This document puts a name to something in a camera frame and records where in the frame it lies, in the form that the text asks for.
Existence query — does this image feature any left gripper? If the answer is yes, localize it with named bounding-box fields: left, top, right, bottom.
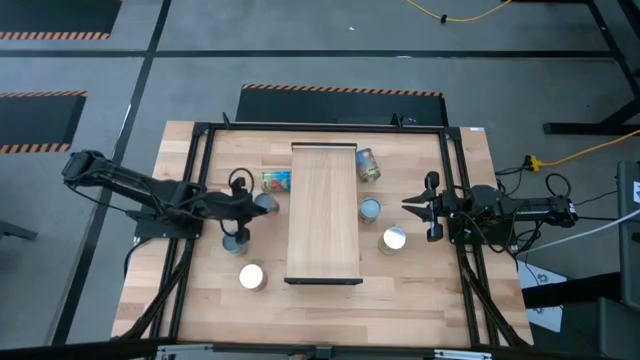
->
left=219, top=174, right=274, bottom=245

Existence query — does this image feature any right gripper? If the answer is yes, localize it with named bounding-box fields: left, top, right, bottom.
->
left=401, top=171, right=454, bottom=243

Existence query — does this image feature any small silver-lid tin can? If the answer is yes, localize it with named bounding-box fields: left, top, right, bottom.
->
left=253, top=192, right=281, bottom=217

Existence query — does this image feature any multicolour label tin can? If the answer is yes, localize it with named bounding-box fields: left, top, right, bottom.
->
left=260, top=170, right=293, bottom=194

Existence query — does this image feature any yellow carrots tin can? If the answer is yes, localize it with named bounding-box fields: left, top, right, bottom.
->
left=377, top=226, right=408, bottom=257

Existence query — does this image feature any teal label tin can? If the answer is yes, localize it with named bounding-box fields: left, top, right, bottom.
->
left=222, top=233, right=250, bottom=257

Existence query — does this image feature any green can with red swirl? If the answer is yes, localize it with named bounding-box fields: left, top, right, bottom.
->
left=358, top=197, right=383, bottom=225

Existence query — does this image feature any blue and tan label can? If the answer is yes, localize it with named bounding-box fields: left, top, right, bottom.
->
left=355, top=147, right=383, bottom=184

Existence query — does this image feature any red label tin can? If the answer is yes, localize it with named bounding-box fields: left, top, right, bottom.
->
left=238, top=263, right=269, bottom=293

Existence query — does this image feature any black equipment at right edge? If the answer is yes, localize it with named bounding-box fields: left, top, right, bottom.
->
left=117, top=113, right=535, bottom=351

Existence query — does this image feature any black hazard-striped floor mat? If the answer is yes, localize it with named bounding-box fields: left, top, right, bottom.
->
left=0, top=91, right=89, bottom=155
left=0, top=0, right=124, bottom=41
left=234, top=83, right=450, bottom=126

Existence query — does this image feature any white printed sheet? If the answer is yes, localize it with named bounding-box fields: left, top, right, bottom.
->
left=514, top=259, right=564, bottom=334

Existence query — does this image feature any silver metal strip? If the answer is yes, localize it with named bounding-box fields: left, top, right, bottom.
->
left=433, top=348, right=494, bottom=360
left=157, top=343, right=214, bottom=360

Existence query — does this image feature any black table leg stand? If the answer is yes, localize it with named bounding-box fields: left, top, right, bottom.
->
left=542, top=0, right=640, bottom=137

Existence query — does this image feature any grey cabinet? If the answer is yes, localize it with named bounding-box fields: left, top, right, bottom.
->
left=616, top=159, right=640, bottom=311

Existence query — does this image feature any black equipment box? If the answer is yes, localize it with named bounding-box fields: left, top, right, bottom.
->
left=522, top=272, right=640, bottom=360

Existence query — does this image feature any dark stand foot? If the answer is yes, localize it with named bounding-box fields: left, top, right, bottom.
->
left=0, top=219, right=39, bottom=242

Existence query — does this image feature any wooden shelf with black frame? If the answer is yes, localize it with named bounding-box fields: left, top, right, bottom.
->
left=283, top=141, right=364, bottom=286

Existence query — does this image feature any yellow cable with plug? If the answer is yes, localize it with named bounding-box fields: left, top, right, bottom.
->
left=524, top=128, right=640, bottom=172

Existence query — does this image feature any white cable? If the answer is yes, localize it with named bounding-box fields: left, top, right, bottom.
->
left=517, top=208, right=640, bottom=256

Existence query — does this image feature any yellow extension cable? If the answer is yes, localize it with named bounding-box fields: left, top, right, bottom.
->
left=404, top=0, right=514, bottom=24

